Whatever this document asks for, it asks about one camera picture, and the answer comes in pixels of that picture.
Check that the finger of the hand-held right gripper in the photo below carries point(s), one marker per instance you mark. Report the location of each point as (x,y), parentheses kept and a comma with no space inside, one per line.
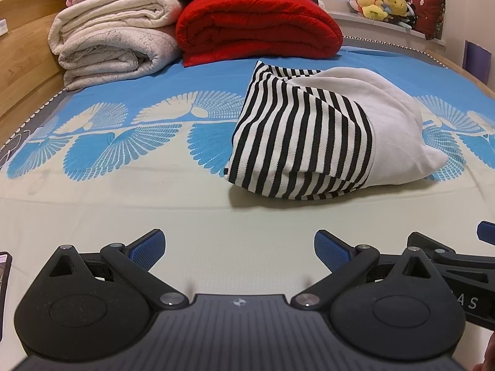
(487,232)
(452,249)

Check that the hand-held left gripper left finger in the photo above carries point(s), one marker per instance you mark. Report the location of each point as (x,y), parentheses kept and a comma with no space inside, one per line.
(149,247)

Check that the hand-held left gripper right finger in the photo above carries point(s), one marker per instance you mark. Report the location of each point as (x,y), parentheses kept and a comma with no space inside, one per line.
(332,251)

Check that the black white striped hoodie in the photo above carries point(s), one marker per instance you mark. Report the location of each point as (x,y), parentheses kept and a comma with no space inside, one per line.
(309,135)

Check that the person's right hand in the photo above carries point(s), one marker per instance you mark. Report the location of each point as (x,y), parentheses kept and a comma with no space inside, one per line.
(488,355)

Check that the smartphone with dark case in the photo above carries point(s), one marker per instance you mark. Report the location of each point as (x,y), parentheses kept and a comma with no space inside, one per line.
(4,278)

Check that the purple box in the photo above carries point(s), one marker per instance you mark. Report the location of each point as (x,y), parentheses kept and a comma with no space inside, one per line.
(476,60)

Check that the wooden headboard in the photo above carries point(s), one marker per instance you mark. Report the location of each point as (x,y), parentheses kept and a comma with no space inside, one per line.
(23,65)

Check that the dark red pillow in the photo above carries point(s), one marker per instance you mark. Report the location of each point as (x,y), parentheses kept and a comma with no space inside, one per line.
(428,13)

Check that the black white striped plush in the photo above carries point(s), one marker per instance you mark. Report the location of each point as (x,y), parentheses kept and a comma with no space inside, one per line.
(408,19)

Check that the cream folded blanket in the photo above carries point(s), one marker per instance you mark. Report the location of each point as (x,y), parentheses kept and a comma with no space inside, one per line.
(116,19)

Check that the white window sill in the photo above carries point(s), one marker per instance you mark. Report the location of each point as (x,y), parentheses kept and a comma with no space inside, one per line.
(348,17)

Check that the red folded blanket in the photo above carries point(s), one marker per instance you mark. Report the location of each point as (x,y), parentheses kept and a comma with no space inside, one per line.
(255,27)

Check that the yellow duck plush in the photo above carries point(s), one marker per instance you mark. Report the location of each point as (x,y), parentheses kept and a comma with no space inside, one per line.
(373,9)

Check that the wooden bed side rail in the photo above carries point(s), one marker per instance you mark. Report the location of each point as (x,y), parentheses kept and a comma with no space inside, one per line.
(471,79)

